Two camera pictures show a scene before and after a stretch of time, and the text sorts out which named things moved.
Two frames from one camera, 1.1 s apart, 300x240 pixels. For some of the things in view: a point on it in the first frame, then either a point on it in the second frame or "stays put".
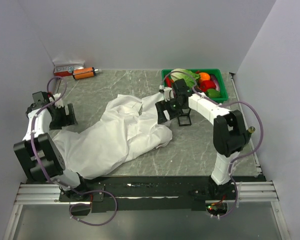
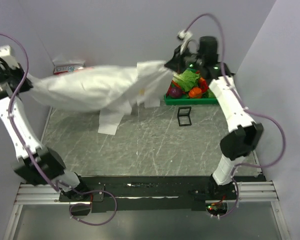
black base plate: x=146 y=194 stays put
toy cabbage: x=190 y=82 stays put
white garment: x=131 y=129 → x=113 y=91
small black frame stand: x=187 y=114 stays put
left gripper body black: x=59 y=119 → x=16 y=75
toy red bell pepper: x=206 y=84 stays put
